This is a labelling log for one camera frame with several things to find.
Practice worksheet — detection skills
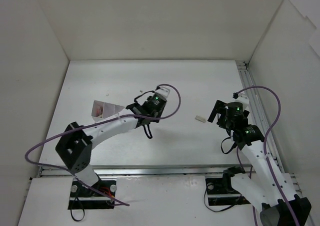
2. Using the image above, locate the white eraser block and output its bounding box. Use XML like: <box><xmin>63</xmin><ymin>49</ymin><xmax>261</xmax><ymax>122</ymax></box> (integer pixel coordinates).
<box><xmin>195</xmin><ymin>115</ymin><xmax>207</xmax><ymax>123</ymax></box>

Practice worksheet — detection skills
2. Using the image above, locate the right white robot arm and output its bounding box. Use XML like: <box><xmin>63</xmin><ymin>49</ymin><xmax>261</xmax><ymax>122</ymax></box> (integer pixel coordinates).
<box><xmin>208</xmin><ymin>100</ymin><xmax>312</xmax><ymax>225</ymax></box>

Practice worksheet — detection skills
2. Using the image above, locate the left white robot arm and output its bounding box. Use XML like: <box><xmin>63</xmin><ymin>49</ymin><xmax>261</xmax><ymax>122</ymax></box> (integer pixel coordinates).
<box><xmin>55</xmin><ymin>87</ymin><xmax>170</xmax><ymax>196</ymax></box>

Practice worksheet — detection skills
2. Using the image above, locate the white divided organizer box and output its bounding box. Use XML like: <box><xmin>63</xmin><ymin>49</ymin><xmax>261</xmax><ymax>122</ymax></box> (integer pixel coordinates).
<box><xmin>91</xmin><ymin>100</ymin><xmax>124</xmax><ymax>122</ymax></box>

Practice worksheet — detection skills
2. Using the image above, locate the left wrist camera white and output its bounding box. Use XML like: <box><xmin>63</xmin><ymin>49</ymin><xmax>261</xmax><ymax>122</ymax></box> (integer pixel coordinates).
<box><xmin>155</xmin><ymin>86</ymin><xmax>170</xmax><ymax>98</ymax></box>

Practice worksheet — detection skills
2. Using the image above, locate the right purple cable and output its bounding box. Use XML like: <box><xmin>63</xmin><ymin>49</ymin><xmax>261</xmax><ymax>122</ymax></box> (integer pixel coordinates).
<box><xmin>232</xmin><ymin>85</ymin><xmax>301</xmax><ymax>226</ymax></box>

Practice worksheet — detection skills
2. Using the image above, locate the purple cable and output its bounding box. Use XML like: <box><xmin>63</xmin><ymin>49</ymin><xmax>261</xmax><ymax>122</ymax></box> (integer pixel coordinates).
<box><xmin>24</xmin><ymin>83</ymin><xmax>182</xmax><ymax>206</ymax></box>
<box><xmin>232</xmin><ymin>85</ymin><xmax>301</xmax><ymax>226</ymax></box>

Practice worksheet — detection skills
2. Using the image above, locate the aluminium right rail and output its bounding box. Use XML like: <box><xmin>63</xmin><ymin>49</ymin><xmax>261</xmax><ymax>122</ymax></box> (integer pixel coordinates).
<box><xmin>236</xmin><ymin>60</ymin><xmax>316</xmax><ymax>226</ymax></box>

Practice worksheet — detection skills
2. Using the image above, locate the aluminium rail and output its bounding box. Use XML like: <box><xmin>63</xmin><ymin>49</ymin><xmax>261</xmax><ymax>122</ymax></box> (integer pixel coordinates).
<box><xmin>37</xmin><ymin>163</ymin><xmax>296</xmax><ymax>179</ymax></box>
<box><xmin>236</xmin><ymin>60</ymin><xmax>316</xmax><ymax>226</ymax></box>

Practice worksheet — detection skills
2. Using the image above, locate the aluminium front rail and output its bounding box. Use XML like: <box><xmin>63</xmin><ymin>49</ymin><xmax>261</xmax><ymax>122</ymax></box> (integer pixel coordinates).
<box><xmin>37</xmin><ymin>163</ymin><xmax>296</xmax><ymax>179</ymax></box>

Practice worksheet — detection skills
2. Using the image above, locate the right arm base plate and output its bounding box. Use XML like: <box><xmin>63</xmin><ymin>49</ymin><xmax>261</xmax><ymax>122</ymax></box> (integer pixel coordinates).
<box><xmin>203</xmin><ymin>177</ymin><xmax>254</xmax><ymax>213</ymax></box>

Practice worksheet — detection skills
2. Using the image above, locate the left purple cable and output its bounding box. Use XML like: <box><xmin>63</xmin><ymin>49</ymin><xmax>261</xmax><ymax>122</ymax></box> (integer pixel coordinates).
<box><xmin>24</xmin><ymin>83</ymin><xmax>182</xmax><ymax>206</ymax></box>

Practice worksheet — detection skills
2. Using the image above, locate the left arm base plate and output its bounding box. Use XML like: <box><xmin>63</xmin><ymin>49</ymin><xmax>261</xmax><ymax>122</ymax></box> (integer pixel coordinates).
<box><xmin>68</xmin><ymin>180</ymin><xmax>117</xmax><ymax>222</ymax></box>

